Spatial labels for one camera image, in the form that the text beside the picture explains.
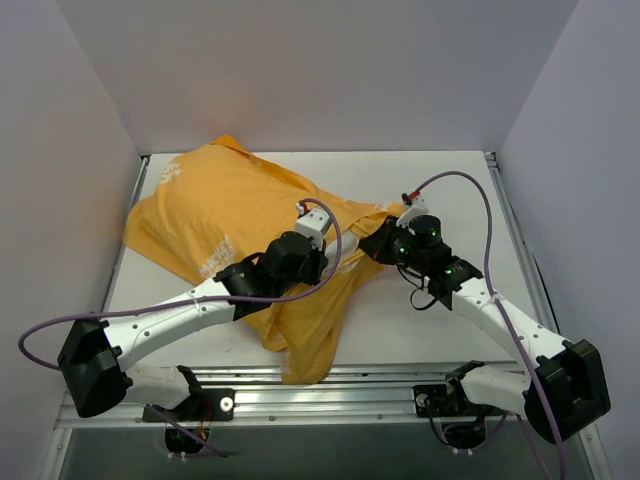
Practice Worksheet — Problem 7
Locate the yellow Mickey Mouse pillowcase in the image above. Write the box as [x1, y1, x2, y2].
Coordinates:
[124, 135, 403, 384]

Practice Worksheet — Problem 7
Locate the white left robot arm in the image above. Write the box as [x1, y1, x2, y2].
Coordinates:
[58, 231, 328, 420]

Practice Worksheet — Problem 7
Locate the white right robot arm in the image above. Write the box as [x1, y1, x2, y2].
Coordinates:
[358, 215, 611, 443]

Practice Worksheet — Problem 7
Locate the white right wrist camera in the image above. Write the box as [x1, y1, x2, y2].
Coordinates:
[396, 191, 429, 227]

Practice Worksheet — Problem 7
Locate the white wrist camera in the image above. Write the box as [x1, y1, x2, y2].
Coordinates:
[294, 202, 331, 250]
[396, 191, 429, 227]

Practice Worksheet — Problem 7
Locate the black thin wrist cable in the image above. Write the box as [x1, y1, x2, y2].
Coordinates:
[397, 264, 446, 311]

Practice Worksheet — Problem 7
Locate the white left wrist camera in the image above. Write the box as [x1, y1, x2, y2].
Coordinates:
[294, 202, 331, 250]

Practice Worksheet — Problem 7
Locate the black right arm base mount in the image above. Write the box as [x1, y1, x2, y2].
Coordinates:
[412, 383, 503, 419]

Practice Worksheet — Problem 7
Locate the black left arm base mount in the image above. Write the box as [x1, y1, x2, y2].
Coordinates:
[139, 388, 235, 423]

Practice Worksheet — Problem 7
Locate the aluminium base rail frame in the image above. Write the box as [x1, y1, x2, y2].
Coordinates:
[39, 152, 614, 480]

